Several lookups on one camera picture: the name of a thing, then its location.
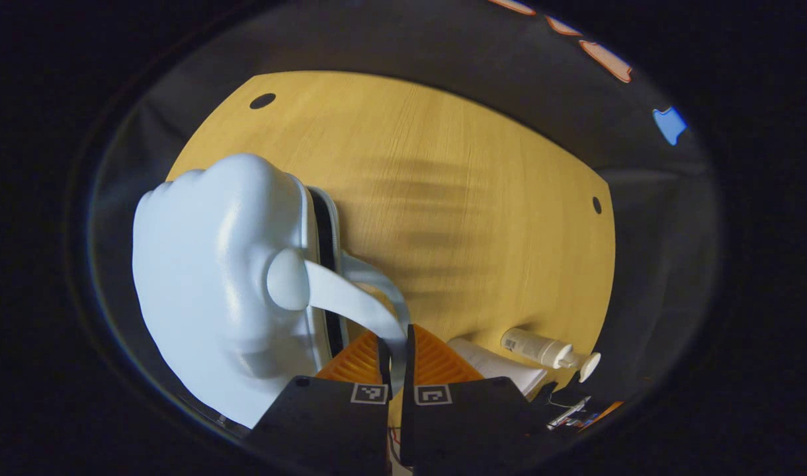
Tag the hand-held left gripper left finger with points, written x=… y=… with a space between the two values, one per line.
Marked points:
x=324 y=423

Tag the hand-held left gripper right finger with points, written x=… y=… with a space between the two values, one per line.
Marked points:
x=469 y=423

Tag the white squeeze tube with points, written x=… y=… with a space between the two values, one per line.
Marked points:
x=496 y=367

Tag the white pump bottle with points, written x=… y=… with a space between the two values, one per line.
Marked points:
x=536 y=347

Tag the light blue suitcase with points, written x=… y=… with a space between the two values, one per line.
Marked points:
x=198 y=264

